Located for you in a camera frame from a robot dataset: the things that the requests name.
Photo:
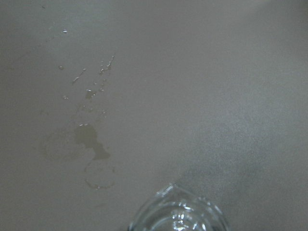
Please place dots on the clear glass cup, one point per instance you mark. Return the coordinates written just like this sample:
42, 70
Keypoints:
175, 208

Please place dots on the brown table mat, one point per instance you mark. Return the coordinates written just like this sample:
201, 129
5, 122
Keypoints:
105, 102

